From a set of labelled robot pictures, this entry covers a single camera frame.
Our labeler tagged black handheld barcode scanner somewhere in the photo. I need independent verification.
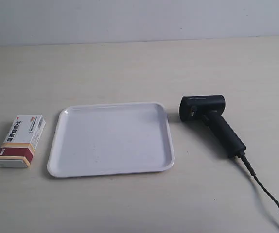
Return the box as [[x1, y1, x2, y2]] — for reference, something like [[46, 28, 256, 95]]
[[179, 95, 247, 162]]

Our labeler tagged white and red medicine box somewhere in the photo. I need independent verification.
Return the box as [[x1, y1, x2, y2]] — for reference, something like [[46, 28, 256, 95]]
[[0, 115, 46, 168]]

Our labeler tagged white plastic tray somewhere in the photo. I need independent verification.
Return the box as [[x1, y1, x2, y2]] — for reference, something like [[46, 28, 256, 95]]
[[47, 102, 174, 178]]

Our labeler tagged black scanner cable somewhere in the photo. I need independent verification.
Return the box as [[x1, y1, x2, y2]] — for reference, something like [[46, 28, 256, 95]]
[[236, 155, 279, 233]]

